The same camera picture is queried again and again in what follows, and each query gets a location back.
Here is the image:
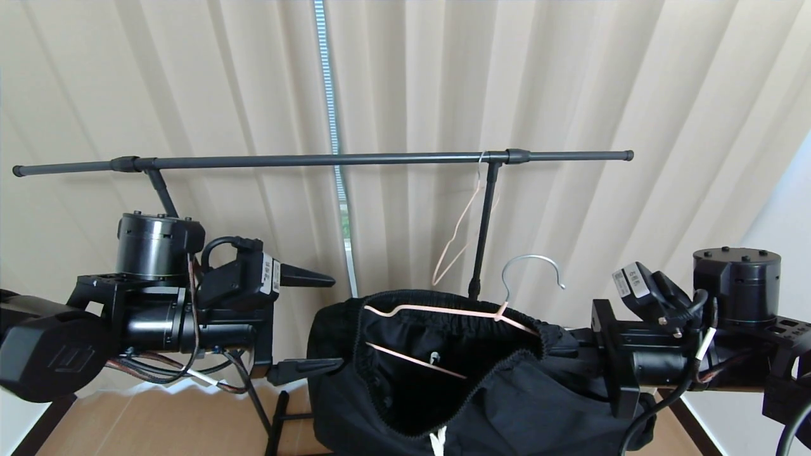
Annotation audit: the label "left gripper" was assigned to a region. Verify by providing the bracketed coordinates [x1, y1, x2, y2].
[124, 262, 346, 387]

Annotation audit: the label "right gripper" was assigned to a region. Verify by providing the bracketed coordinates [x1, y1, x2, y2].
[592, 298, 704, 419]

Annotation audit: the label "black shorts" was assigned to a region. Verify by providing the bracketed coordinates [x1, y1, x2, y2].
[307, 289, 657, 456]

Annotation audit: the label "pink clothes hanger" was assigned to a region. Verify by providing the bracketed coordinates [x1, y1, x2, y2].
[432, 151, 501, 287]
[364, 255, 566, 381]

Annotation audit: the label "black clothes rack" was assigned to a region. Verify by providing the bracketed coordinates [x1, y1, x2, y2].
[13, 149, 634, 456]

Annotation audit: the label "beige curtain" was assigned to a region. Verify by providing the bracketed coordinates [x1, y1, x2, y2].
[0, 0, 811, 400]

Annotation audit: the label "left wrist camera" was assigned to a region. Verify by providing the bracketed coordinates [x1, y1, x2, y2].
[199, 248, 283, 312]

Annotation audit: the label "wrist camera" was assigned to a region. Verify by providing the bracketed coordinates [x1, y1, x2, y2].
[199, 248, 283, 312]
[611, 261, 708, 330]

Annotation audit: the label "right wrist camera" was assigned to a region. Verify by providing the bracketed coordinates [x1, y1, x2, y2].
[611, 261, 708, 330]

